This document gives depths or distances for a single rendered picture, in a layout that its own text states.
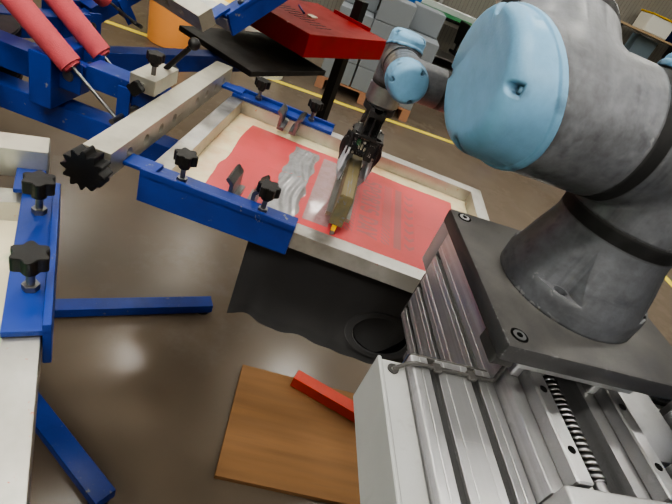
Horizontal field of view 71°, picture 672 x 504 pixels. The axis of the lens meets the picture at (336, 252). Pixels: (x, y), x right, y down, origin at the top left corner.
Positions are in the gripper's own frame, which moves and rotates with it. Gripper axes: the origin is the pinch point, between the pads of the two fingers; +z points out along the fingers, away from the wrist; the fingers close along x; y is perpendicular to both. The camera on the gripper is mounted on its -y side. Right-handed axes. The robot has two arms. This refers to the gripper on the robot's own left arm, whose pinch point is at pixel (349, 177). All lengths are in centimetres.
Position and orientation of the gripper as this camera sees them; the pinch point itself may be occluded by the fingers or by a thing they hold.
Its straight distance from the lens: 116.6
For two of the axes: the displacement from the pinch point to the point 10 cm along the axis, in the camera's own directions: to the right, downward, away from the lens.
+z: -3.4, 7.4, 5.8
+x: 9.3, 3.5, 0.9
